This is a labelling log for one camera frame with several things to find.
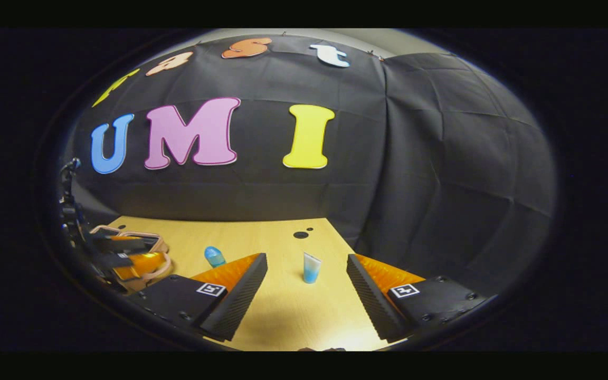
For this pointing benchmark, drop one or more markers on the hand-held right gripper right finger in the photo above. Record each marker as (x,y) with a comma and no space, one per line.
(370,295)

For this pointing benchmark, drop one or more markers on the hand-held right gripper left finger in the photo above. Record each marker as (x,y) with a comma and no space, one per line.
(238,301)

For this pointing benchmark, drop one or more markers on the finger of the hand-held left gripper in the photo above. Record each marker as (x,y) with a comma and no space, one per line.
(114,261)
(124,245)

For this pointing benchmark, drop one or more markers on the blue skin care bottle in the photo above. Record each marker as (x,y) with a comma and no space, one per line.
(214,257)

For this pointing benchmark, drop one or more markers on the white blue skin care tube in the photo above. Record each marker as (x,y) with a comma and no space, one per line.
(311,269)

